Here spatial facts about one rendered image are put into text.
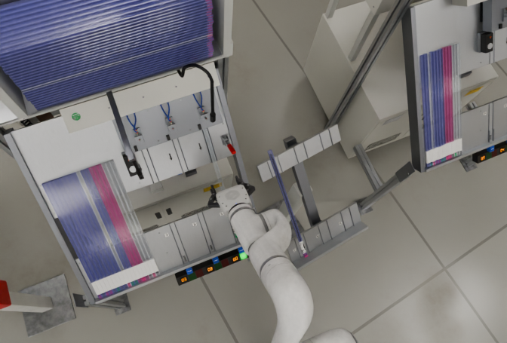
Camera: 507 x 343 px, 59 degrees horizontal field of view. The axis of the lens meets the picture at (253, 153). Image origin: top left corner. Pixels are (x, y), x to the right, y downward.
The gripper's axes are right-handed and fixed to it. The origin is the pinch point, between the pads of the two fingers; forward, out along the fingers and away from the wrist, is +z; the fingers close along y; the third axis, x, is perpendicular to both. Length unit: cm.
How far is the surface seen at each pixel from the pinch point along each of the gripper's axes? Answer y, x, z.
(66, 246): 58, 8, 8
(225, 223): 3.0, 23.8, 5.9
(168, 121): 11.4, -25.5, 9.8
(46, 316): 98, 87, 52
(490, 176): -166, 99, 36
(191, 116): 3.8, -24.4, 10.4
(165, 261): 29.1, 29.8, 4.6
